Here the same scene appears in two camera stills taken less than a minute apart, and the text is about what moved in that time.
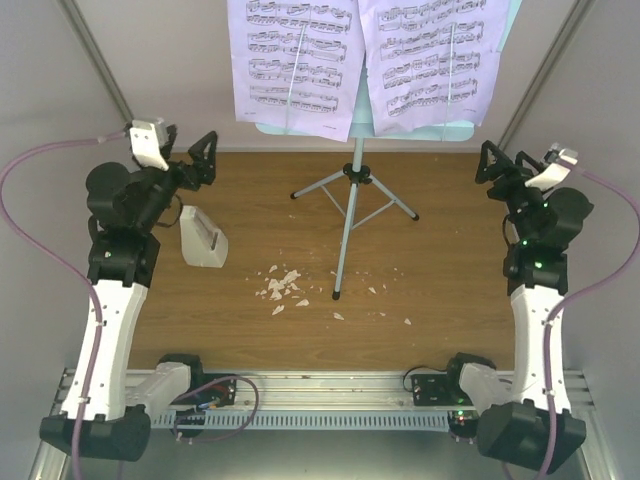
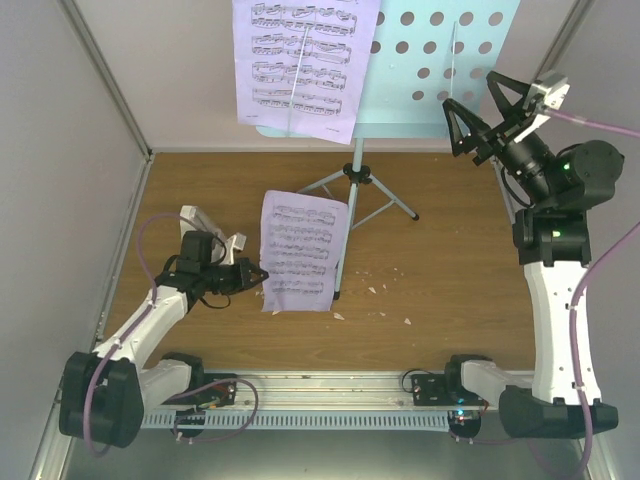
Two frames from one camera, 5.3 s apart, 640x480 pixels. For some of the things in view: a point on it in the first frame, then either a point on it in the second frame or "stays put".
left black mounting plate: (224, 393) stays put
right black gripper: (502, 164) to (479, 131)
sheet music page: (431, 63) to (301, 242)
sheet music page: (297, 63) stays put
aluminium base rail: (326, 391) stays put
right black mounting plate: (433, 390) stays put
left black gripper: (205, 171) to (242, 279)
